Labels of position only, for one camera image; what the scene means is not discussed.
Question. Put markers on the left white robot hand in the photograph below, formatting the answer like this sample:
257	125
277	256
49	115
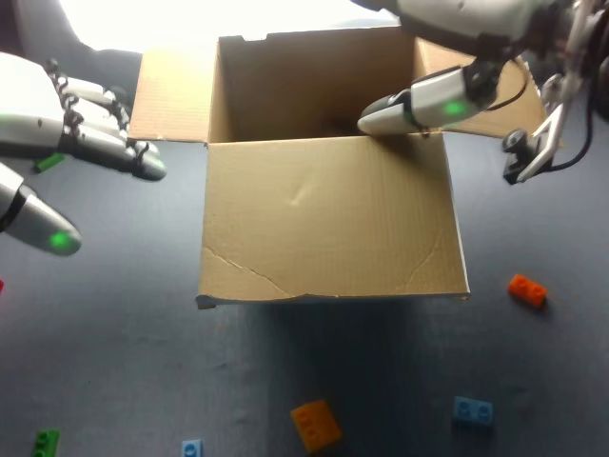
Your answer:
28	109

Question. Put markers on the brown cardboard box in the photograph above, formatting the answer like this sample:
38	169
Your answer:
333	214

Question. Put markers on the green toy brick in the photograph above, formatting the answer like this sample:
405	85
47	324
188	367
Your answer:
46	443
47	163

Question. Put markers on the grey table cloth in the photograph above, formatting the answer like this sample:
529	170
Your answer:
119	357

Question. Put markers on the blue toy brick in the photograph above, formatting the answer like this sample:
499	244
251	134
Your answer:
472	413
192	448

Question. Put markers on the large orange toy brick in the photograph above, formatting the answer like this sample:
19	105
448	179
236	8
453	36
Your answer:
316	425

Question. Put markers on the small orange toy brick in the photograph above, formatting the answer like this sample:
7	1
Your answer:
527	289

